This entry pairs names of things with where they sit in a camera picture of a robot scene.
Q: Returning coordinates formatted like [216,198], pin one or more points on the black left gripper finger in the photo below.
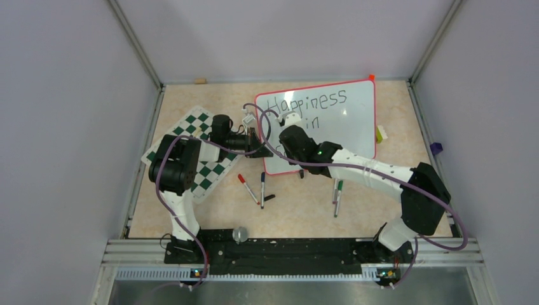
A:
[254,142]
[260,153]

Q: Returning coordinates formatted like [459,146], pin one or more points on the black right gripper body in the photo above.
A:
[293,155]

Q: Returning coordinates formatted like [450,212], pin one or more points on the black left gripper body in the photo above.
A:
[237,142]

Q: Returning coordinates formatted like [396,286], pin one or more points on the pink framed whiteboard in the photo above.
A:
[342,113]

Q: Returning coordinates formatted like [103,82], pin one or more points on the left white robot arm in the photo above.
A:
[179,172]

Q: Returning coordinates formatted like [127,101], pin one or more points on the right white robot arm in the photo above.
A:
[419,190]

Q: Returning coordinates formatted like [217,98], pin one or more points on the blue capped marker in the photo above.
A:
[262,198]

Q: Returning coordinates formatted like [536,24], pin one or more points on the red capped marker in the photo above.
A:
[251,193]

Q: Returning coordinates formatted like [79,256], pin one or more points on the green capped marker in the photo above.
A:
[338,198]

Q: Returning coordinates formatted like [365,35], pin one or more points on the purple capped marker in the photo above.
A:
[335,191]

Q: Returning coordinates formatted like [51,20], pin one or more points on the small wooden block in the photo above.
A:
[200,81]

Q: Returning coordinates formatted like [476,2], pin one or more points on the green and white toy brick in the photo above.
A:
[380,134]

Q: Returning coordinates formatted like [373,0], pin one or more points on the grey round knob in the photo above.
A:
[240,234]

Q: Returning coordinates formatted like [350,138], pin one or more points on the purple toy block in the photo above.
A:
[436,148]

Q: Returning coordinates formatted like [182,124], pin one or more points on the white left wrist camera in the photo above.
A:
[249,118]

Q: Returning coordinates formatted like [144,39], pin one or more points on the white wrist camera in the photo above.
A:
[290,118]
[249,118]

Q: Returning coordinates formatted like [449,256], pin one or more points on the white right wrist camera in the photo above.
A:
[290,118]

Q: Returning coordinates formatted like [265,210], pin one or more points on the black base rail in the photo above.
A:
[282,256]

